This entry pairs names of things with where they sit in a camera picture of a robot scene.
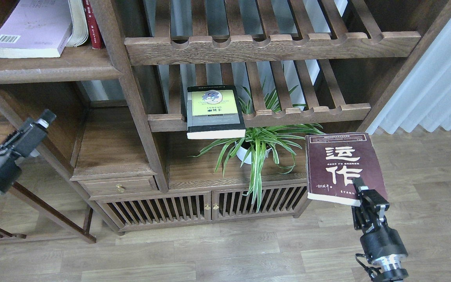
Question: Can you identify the dark red book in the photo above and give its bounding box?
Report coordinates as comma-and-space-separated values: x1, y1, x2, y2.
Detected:
305, 132, 388, 206

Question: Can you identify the cream paged standing book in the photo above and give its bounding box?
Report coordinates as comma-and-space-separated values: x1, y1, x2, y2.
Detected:
66, 0, 89, 47

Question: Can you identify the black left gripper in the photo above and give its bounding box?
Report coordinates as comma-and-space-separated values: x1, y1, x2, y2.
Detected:
0, 109, 57, 195

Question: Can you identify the dark wooden bookshelf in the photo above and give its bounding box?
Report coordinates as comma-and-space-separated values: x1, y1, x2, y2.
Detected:
0, 0, 451, 234

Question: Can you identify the white pleated curtain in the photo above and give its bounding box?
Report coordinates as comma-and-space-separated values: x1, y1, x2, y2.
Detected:
366, 19, 451, 134

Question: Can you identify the red spine standing book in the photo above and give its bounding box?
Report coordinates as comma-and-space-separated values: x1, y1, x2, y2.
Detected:
83, 0, 103, 49

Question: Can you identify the white plant pot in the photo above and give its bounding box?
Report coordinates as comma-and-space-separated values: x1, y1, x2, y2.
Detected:
236, 142, 252, 165

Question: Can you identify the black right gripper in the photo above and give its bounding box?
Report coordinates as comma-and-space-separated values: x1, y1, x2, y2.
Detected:
352, 177, 408, 275

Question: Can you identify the green spider plant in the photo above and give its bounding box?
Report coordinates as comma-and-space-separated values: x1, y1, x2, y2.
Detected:
192, 78, 326, 212

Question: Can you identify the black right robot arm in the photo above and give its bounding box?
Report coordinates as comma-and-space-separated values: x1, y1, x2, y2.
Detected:
352, 178, 408, 282

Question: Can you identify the yellow and black book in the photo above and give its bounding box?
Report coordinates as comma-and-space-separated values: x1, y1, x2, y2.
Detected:
186, 85, 246, 139

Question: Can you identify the pale purple white book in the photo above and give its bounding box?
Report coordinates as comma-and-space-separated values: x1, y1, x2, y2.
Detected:
0, 0, 73, 58

